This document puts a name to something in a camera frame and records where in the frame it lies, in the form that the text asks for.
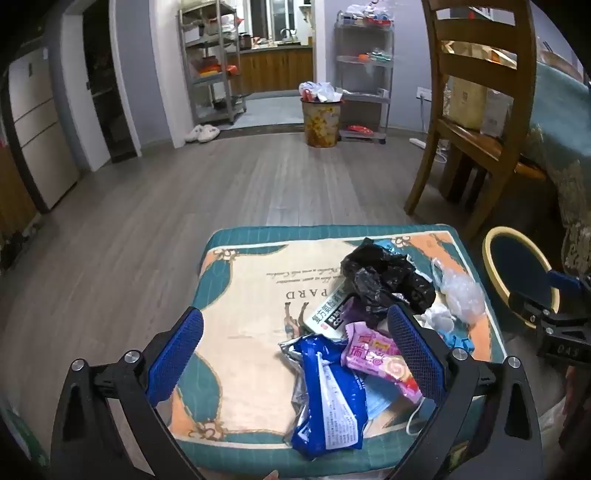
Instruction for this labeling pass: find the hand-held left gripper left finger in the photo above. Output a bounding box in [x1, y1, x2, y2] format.
[50, 307, 206, 480]

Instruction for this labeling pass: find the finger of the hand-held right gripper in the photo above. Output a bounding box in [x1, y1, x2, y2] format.
[508, 293, 563, 328]
[547, 270, 586, 295]

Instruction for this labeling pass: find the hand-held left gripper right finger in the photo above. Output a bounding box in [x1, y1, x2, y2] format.
[387, 302, 543, 480]

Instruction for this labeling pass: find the white tissue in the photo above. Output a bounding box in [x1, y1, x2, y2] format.
[422, 307, 455, 334]

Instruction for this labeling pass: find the small blue wrapper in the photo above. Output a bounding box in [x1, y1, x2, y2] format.
[445, 332, 476, 354]

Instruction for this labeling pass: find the dark blue yellow-rimmed bin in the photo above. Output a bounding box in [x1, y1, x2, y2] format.
[482, 226, 561, 325]

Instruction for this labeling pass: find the pink snack wrapper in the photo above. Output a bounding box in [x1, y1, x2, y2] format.
[341, 322, 423, 404]

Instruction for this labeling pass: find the blue face mask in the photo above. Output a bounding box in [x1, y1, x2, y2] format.
[360, 369, 439, 437]

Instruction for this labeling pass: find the clear plastic bag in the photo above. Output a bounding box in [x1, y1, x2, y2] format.
[431, 258, 483, 324]

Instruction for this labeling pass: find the black plastic bag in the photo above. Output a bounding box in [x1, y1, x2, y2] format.
[341, 237, 437, 324]

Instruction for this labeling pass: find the blue snack packet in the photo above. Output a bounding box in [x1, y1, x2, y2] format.
[278, 335, 370, 462]

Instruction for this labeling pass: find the white medicine box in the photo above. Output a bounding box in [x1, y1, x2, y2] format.
[302, 281, 356, 342]

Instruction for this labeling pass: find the white cloth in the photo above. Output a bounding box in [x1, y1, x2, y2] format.
[539, 405, 566, 446]

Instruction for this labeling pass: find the table with teal tablecloth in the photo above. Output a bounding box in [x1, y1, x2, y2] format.
[522, 46, 591, 278]

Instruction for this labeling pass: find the wooden chair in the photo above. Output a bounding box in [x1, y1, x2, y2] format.
[405, 0, 548, 241]

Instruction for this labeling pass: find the white carton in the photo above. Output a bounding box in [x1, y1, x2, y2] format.
[482, 90, 513, 137]

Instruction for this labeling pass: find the brown paper bag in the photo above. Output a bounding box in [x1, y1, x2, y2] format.
[445, 76, 488, 130]

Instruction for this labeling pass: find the floral waste bin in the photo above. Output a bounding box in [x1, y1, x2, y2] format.
[301, 99, 345, 148]

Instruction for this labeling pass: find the grey plastic shelf rack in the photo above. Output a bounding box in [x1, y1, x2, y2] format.
[333, 21, 395, 144]

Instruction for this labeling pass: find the white refrigerator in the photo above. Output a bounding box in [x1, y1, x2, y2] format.
[0, 46, 80, 213]

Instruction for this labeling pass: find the metal kitchen rack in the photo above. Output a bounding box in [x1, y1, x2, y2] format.
[178, 0, 247, 125]

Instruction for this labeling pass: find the heap of crumpled wrappers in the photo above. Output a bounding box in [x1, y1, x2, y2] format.
[299, 82, 345, 103]

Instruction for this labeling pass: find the wooden kitchen counter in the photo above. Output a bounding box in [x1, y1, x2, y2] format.
[238, 44, 315, 95]

